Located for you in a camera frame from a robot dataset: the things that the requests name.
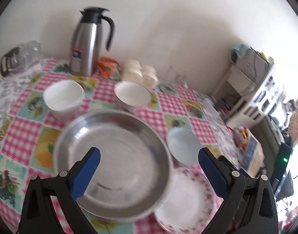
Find white square bowl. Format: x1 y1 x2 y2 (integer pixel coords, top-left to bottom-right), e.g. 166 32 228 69
43 80 85 122

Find floral rimmed white plate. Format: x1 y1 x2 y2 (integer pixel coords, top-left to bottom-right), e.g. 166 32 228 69
154 168 214 233

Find glass teapot black handle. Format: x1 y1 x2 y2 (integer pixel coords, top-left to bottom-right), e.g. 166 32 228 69
0 46 23 77

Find colourful candy packet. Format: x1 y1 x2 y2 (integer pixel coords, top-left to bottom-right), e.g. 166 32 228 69
234 126 249 151

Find orange snack packet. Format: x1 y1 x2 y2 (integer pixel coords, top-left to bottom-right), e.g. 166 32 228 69
97 57 119 79

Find large steel basin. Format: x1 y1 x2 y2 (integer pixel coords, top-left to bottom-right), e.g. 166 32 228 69
53 110 173 222

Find light blue bowl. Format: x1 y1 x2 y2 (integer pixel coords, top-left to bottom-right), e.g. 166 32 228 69
167 127 202 166

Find white shelf rack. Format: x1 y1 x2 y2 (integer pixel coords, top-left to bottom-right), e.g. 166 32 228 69
210 43 283 128

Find clear glass mug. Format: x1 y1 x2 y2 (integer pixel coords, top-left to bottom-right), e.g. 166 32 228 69
165 66 188 88

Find tray of drinking glasses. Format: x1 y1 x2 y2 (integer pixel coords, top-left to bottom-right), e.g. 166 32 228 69
17 40 44 71

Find stainless steel thermos jug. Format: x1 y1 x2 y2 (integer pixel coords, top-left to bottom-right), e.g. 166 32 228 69
69 7 115 77

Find red rimmed floral bowl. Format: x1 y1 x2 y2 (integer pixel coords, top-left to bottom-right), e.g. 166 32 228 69
114 81 151 108

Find bag of white buns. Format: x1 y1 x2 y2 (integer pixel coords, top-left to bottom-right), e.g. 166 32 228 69
121 60 159 90

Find checkered floral tablecloth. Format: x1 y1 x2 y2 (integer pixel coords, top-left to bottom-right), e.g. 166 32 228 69
0 59 242 232

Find smartphone on table edge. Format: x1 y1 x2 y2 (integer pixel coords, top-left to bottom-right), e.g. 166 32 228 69
240 136 264 177

